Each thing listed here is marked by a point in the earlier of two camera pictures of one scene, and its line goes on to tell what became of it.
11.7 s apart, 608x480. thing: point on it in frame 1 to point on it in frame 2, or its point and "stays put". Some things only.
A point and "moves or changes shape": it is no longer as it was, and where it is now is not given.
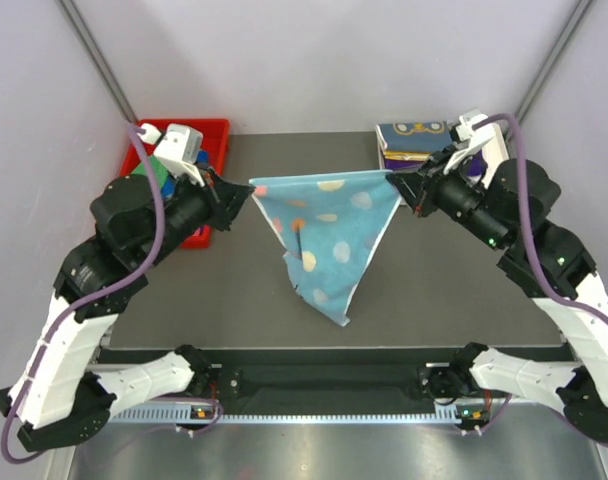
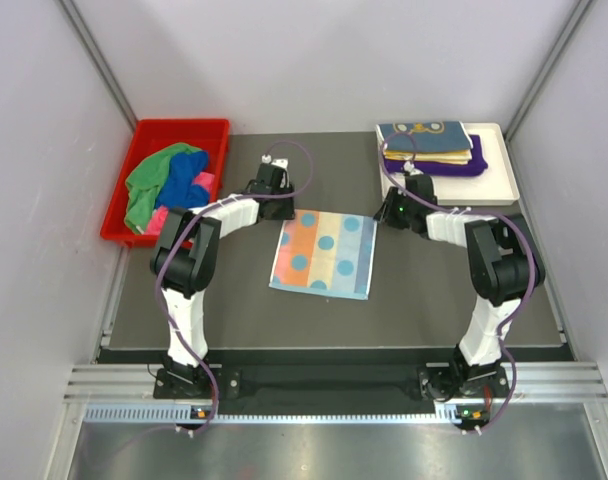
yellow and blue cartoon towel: [414, 140] stays put
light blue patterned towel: [331, 225] moves or changes shape
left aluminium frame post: [78, 26] stays put
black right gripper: [420, 190] to [385, 214]
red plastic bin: [215, 136] stays put
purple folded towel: [476, 163] stays put
